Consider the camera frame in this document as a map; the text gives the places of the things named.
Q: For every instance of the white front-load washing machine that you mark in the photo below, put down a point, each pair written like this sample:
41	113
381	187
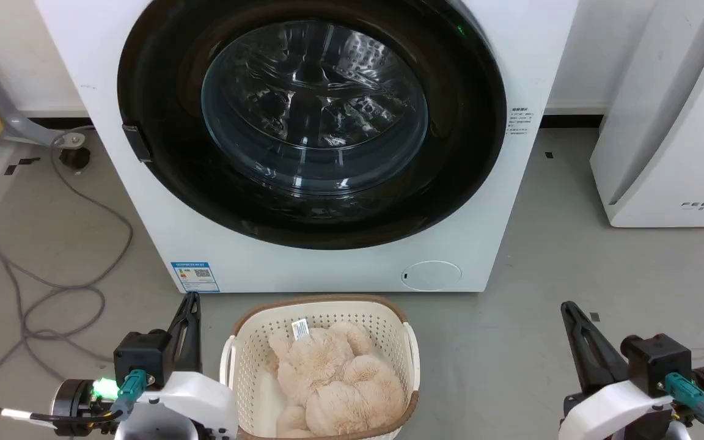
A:
144	232

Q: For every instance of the grey metal frame leg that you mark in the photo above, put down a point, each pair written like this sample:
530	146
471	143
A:
19	125

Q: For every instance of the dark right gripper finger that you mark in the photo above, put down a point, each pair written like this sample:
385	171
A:
579	354
602	357

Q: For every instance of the cream perforated laundry basket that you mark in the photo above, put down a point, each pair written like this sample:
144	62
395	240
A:
248	366

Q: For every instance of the white air purifier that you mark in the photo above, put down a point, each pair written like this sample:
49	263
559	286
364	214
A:
682	122

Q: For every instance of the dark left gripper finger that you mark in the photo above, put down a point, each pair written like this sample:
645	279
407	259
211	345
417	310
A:
194	348
178	342

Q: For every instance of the round black glass washer door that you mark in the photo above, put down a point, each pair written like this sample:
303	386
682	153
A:
162	73

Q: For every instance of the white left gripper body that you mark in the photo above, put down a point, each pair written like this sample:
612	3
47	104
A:
199	403

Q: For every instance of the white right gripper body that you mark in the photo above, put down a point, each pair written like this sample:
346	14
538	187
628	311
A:
608	409

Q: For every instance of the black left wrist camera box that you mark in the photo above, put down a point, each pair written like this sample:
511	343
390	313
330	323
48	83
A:
141	357

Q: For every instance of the small white text sticker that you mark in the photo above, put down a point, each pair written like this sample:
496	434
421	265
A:
520	122

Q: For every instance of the white plush toy tag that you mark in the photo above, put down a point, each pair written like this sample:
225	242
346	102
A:
300	329

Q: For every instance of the blue energy label sticker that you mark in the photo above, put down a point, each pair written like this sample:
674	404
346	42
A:
195	277

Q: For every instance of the round white filter cover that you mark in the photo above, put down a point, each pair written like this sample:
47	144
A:
431	275

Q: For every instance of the beige plush toy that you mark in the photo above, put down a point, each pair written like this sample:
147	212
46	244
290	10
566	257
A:
340	385

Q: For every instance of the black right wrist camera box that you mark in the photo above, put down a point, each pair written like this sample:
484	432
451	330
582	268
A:
654	363

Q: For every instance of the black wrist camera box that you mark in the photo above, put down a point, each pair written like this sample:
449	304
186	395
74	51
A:
654	363
141	357

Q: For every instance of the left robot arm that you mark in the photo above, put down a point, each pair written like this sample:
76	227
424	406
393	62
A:
74	400

